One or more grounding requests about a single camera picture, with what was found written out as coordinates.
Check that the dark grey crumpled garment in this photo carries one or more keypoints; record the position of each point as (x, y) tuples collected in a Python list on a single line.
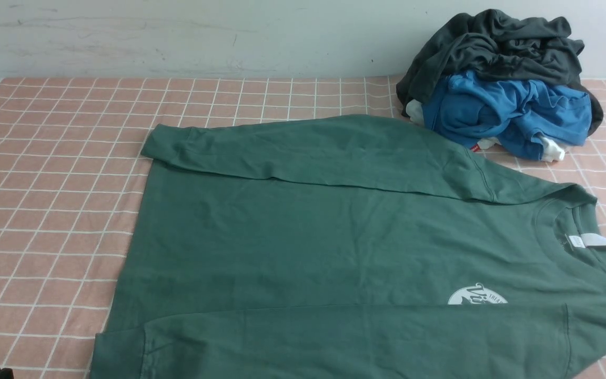
[(496, 47)]

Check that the green long-sleeve top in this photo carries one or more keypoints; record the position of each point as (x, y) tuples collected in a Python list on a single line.
[(351, 247)]

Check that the blue crumpled garment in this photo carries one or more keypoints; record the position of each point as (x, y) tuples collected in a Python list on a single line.
[(466, 109)]

